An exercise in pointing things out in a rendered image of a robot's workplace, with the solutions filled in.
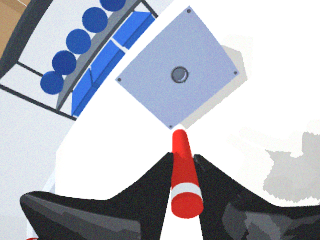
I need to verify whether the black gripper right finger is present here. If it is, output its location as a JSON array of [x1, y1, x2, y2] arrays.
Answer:
[[193, 153, 320, 240]]

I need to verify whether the blue-grey sloped panel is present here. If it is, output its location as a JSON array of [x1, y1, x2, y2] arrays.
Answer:
[[115, 5, 240, 131]]

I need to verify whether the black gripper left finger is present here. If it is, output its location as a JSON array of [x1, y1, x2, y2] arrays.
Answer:
[[20, 151, 173, 240]]

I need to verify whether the red peg with white band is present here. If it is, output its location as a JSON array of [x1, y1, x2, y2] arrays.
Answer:
[[171, 129, 204, 219]]

